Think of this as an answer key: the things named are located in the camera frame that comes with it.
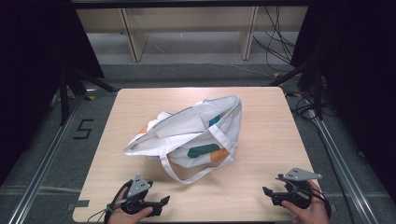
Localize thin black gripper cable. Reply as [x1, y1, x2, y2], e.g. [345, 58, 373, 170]
[87, 179, 133, 224]

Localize black floor cables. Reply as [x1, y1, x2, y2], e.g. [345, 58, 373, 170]
[285, 89, 340, 121]

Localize bundle of black hanging cables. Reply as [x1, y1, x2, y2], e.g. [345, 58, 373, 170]
[252, 6, 297, 73]

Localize light wooden shelf unit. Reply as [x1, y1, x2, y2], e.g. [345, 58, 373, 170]
[76, 6, 309, 63]

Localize black metal stand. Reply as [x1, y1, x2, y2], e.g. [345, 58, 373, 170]
[268, 55, 325, 121]
[58, 66, 118, 127]

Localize person's right hand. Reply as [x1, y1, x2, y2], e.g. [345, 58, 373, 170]
[281, 180, 331, 224]

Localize aluminium floor rail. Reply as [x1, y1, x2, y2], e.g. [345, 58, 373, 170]
[7, 91, 87, 224]
[304, 99, 380, 224]

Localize black curtain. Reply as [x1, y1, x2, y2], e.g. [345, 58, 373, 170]
[290, 0, 396, 204]
[0, 0, 106, 188]

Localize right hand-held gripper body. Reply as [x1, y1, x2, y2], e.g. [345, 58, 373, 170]
[275, 167, 323, 210]

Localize black tape strip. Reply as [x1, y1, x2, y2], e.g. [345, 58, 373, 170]
[66, 199, 91, 212]

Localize person's left hand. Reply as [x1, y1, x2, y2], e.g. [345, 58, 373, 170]
[106, 186, 154, 224]

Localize thick black gripper cable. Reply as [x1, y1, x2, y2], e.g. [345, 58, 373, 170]
[306, 186, 332, 220]

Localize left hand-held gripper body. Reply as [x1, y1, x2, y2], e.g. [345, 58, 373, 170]
[120, 174, 155, 217]

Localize white tote bag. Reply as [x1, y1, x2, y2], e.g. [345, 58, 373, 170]
[123, 94, 243, 185]

